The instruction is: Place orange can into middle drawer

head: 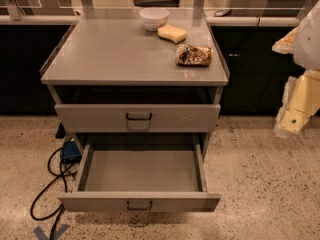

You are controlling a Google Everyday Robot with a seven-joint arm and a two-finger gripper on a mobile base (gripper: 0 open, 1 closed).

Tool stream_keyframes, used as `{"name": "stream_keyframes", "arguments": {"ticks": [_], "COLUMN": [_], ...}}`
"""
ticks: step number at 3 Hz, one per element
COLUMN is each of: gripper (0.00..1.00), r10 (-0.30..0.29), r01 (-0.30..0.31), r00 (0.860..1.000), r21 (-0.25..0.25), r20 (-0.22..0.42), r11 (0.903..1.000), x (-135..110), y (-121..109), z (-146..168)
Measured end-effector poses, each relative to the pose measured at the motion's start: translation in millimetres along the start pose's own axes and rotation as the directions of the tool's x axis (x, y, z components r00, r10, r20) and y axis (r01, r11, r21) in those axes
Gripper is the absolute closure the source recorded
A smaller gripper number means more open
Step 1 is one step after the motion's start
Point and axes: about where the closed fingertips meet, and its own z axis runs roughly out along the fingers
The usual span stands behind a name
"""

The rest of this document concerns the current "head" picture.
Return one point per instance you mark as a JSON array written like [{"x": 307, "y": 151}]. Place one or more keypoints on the closed upper grey drawer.
[{"x": 103, "y": 118}]

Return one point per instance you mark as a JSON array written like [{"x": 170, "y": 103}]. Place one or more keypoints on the grey drawer cabinet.
[{"x": 110, "y": 58}]

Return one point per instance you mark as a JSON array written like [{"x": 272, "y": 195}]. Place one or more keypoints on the yellow sponge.
[{"x": 172, "y": 33}]

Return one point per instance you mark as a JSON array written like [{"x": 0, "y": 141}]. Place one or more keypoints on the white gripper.
[{"x": 308, "y": 40}]

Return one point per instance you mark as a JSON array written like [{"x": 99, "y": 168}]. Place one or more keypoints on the white bowl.
[{"x": 153, "y": 18}]

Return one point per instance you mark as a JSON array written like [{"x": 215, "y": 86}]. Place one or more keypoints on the open grey drawer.
[{"x": 156, "y": 179}]

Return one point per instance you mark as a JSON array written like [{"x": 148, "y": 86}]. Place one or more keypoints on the blue power box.
[{"x": 70, "y": 152}]

